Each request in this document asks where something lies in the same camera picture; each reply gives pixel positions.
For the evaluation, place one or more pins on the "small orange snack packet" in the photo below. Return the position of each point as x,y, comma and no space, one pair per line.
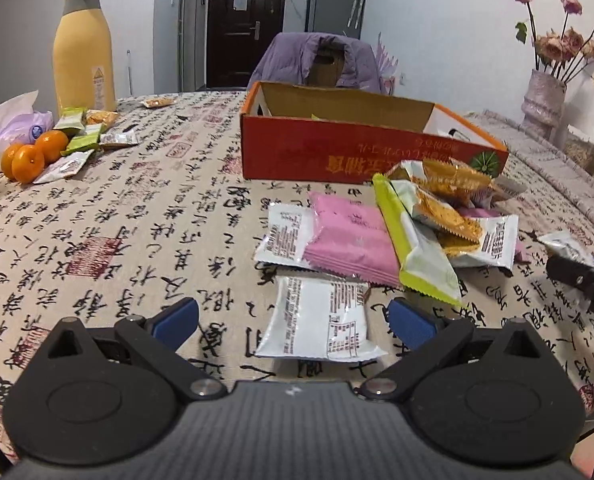
154,103

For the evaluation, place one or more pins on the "purple puffer jacket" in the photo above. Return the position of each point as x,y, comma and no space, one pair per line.
289,58

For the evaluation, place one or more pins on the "silver snack packet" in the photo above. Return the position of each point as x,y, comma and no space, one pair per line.
562,243

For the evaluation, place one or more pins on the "orange cardboard snack box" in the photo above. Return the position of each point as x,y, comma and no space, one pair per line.
296,133

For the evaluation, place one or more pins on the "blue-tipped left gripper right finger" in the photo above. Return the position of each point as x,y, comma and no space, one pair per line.
432,343

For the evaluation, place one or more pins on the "pink textured vase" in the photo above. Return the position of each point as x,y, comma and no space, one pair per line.
543,106

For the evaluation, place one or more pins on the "green snack packet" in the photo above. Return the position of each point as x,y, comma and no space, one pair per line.
86,140
72,121

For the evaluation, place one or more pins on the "pink snack packet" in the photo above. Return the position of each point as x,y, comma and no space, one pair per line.
351,239

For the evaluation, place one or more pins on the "calligraphy print tablecloth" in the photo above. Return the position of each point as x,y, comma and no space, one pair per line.
141,228

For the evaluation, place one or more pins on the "yellow thermos bottle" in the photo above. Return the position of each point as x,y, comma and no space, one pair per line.
82,58

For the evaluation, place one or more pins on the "purple tissue pack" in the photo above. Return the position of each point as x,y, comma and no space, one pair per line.
20,122

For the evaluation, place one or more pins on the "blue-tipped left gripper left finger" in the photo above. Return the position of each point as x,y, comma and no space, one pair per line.
152,344

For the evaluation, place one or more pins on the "dried pink roses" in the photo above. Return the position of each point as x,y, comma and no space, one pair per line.
562,53

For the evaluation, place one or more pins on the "dark entrance door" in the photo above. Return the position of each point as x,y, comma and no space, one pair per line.
238,34

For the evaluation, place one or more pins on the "orange cracker packet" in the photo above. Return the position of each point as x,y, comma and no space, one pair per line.
107,118

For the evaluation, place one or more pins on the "pink patterned folded cloth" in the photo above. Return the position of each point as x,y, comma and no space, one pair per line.
550,163

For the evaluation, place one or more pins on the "golden cracker packet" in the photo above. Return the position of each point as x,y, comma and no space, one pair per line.
431,191

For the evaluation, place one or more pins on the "long green white packet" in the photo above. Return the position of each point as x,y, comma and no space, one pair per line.
423,266

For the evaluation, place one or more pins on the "orange mandarin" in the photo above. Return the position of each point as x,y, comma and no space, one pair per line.
7,158
51,144
27,164

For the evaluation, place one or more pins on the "white packet with label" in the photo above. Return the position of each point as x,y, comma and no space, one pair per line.
319,318

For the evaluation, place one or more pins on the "white snack packet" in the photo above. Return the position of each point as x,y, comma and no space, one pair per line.
112,140

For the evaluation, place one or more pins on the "wooden chair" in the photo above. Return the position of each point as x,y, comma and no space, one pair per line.
327,68

